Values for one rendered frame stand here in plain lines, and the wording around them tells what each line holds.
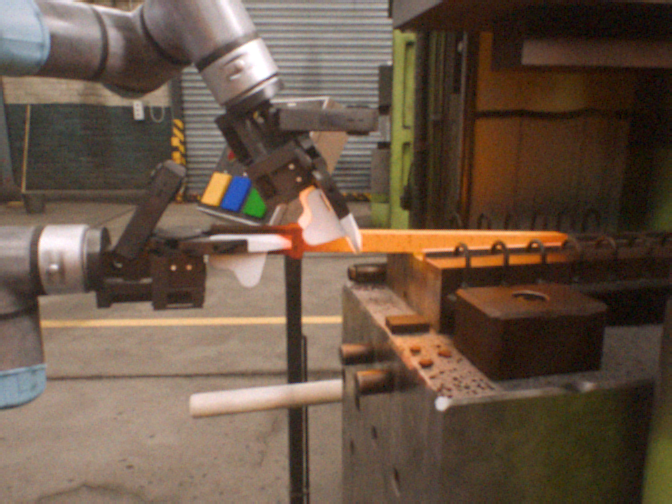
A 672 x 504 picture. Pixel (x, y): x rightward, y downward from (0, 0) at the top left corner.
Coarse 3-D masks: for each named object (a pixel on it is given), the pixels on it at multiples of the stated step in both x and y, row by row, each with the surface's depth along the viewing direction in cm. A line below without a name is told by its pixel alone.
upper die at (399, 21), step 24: (408, 0) 66; (432, 0) 59; (456, 0) 56; (480, 0) 56; (504, 0) 56; (528, 0) 56; (552, 0) 56; (576, 0) 56; (600, 0) 57; (624, 0) 57; (648, 0) 58; (408, 24) 69; (432, 24) 69; (456, 24) 69; (480, 24) 69
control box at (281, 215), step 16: (256, 112) 121; (320, 144) 103; (336, 144) 105; (224, 160) 124; (336, 160) 106; (224, 192) 118; (208, 208) 120; (288, 208) 101; (240, 224) 114; (256, 224) 103; (272, 224) 100
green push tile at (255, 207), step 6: (252, 192) 107; (252, 198) 106; (258, 198) 105; (246, 204) 107; (252, 204) 105; (258, 204) 104; (264, 204) 102; (246, 210) 106; (252, 210) 104; (258, 210) 103; (264, 210) 102; (252, 216) 105; (258, 216) 102; (264, 216) 102
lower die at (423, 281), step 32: (448, 256) 65; (480, 256) 65; (512, 256) 65; (576, 256) 65; (608, 256) 65; (640, 256) 65; (416, 288) 67; (448, 288) 60; (448, 320) 61; (608, 320) 65
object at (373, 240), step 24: (288, 240) 62; (336, 240) 63; (384, 240) 64; (408, 240) 65; (432, 240) 65; (456, 240) 66; (480, 240) 66; (504, 240) 67; (528, 240) 68; (552, 240) 69
